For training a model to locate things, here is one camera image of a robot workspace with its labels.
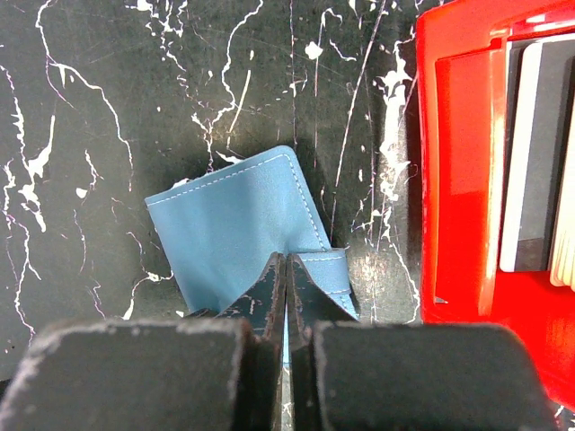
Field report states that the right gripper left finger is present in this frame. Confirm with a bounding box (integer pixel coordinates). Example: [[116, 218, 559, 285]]
[[1, 253, 286, 430]]

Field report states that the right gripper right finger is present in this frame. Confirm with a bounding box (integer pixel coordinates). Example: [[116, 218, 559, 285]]
[[286, 255, 556, 430]]

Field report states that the blue card holder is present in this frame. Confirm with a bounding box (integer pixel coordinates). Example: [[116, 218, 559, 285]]
[[145, 145, 358, 317]]

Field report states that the red plastic bin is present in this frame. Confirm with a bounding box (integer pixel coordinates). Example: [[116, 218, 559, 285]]
[[416, 1, 574, 409]]

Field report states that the stack of credit cards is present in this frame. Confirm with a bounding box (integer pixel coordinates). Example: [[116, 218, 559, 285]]
[[499, 33, 574, 272]]

